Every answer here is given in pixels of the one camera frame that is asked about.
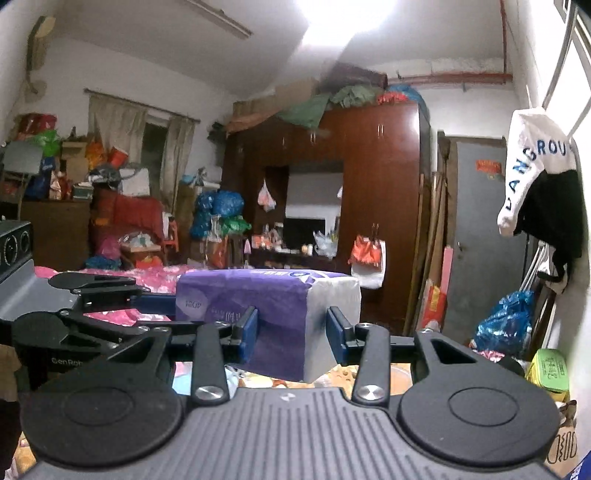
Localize wooden boards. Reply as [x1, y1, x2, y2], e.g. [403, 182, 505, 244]
[416, 134, 458, 333]

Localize red pipe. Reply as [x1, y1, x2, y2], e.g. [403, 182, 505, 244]
[388, 0, 514, 86]

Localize pink floral blanket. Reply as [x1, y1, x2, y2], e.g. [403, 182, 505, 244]
[34, 264, 222, 324]

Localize white lettered hoodie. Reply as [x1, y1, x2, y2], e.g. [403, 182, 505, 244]
[497, 106, 580, 237]

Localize beige curtain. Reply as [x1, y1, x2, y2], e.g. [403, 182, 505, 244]
[164, 115, 198, 215]
[88, 92, 148, 171]

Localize blue plastic bag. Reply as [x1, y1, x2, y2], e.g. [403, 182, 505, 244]
[475, 291, 536, 356]

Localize green cloth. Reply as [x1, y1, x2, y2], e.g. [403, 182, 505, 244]
[277, 85, 384, 130]

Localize pink and white hanging bag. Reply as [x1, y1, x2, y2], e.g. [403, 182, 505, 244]
[257, 179, 277, 212]

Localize purple tissue pack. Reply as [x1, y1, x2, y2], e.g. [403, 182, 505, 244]
[175, 268, 362, 383]

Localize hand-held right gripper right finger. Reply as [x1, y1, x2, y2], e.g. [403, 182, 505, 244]
[325, 306, 523, 409]

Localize stack of blue plastic bags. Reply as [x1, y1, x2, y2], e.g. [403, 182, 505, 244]
[191, 190, 245, 241]

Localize metal folding rack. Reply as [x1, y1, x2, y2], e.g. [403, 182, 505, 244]
[526, 240, 555, 324]

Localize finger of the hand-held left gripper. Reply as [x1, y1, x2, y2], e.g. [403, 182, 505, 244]
[11, 311, 194, 360]
[48, 272, 178, 316]

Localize grey door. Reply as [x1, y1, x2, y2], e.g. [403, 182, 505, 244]
[455, 138, 529, 328]

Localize cardboard boxes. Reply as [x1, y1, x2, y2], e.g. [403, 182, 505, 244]
[231, 78, 324, 121]

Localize green box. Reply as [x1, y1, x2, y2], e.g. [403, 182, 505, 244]
[530, 348, 570, 393]

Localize red cloth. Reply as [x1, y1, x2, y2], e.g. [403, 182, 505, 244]
[90, 189, 167, 241]

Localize pile of bags and boxes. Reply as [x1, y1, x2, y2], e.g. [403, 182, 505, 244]
[0, 113, 153, 201]

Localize dark wooden wardrobe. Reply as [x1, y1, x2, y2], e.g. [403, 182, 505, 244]
[224, 102, 432, 324]

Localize grey appliance with dials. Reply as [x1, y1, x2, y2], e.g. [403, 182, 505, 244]
[0, 220, 79, 324]

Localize black television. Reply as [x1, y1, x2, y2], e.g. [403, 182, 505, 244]
[283, 217, 326, 252]

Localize wooden cabinet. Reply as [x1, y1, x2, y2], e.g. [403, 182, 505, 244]
[21, 199, 90, 271]

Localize green plastic bag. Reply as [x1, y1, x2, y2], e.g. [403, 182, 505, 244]
[222, 217, 252, 236]

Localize white plastic bag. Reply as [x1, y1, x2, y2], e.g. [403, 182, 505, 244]
[355, 265, 384, 289]

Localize black hanging garment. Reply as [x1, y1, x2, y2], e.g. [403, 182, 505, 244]
[526, 170, 585, 296]

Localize orange plastic bag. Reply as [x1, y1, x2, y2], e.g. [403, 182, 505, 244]
[348, 235, 386, 268]

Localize clear plastic bag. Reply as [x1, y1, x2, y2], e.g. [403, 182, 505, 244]
[314, 230, 340, 257]

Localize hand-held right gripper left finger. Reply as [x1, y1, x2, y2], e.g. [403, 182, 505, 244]
[106, 306, 259, 408]

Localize fluorescent ceiling lamp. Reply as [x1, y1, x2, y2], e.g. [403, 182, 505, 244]
[185, 0, 254, 38]

